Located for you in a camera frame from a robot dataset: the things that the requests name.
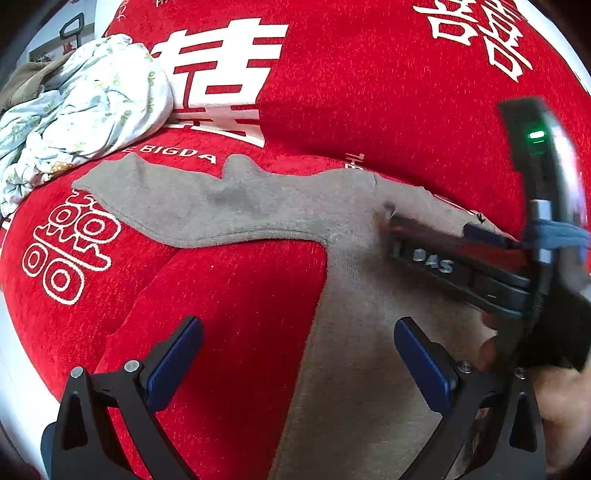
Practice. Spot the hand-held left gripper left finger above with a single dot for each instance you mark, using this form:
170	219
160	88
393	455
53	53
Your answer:
178	357

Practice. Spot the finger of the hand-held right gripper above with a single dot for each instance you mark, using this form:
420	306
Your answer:
461	242
455	277

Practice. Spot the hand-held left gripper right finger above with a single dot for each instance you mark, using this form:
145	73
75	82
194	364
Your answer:
422	364

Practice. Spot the grey fleece garment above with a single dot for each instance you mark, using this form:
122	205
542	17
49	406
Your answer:
360	286

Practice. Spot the person's right hand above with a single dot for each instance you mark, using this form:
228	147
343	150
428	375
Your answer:
565	406

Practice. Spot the red printed sofa cover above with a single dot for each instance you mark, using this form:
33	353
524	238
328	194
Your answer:
369	92

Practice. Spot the white floral cloth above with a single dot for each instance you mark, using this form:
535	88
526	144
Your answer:
92	115

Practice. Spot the brown cloth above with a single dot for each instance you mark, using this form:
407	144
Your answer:
23	83

